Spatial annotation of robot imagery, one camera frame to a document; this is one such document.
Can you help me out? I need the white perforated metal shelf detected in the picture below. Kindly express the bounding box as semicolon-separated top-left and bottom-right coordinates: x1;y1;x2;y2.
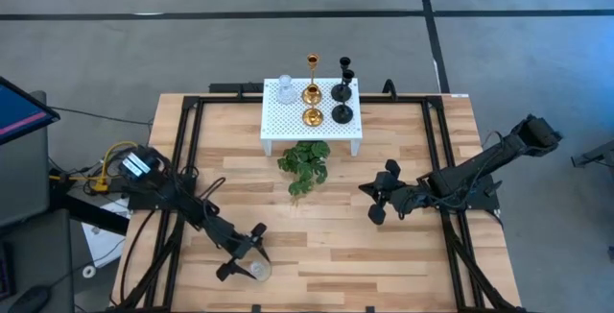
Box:
260;78;365;157

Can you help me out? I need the computer monitor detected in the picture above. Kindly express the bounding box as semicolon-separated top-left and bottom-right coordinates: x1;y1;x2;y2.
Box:
0;76;61;147

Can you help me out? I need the green artificial plant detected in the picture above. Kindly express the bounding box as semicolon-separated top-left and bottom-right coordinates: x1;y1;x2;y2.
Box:
276;139;332;206

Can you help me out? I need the short gold candlestick holder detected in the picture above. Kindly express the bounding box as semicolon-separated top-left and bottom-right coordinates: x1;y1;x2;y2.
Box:
301;84;324;128

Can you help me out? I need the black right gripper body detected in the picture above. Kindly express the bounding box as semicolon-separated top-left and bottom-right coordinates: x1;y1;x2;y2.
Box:
367;158;412;226

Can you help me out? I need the tall gold candlestick holder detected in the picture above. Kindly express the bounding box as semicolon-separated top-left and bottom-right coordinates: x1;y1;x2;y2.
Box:
301;53;324;106

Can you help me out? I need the grey desk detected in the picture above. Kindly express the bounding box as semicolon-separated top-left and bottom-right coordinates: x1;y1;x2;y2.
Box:
0;90;76;313

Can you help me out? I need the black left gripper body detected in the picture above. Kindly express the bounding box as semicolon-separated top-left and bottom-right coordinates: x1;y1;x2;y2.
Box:
215;223;268;281

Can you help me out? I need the black candlestick holder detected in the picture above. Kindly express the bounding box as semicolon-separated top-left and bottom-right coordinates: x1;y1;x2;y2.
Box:
330;56;354;104
331;68;356;125

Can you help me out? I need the black keyboard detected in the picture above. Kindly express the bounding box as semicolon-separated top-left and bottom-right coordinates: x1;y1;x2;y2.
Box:
0;241;15;300

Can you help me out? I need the black diagonal support beam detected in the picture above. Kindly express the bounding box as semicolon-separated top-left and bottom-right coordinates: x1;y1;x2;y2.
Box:
47;195;131;236

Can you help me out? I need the clear glass candle holder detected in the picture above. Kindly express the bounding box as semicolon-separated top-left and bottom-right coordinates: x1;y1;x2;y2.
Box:
276;74;298;107
248;258;273;284

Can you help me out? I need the white paper sheet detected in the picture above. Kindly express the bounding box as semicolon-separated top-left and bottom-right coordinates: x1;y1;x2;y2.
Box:
80;197;130;269

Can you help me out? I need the black computer mouse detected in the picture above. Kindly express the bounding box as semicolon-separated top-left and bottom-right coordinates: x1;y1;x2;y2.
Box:
7;284;52;313

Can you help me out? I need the black aluminium table frame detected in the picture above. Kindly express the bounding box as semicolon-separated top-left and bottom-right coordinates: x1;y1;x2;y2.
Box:
107;92;529;313

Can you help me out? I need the yellow cable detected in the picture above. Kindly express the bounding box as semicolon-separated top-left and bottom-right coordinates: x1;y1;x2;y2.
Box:
47;140;139;194

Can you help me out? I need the black power strip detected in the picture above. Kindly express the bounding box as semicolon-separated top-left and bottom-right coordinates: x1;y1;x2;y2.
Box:
208;82;265;95

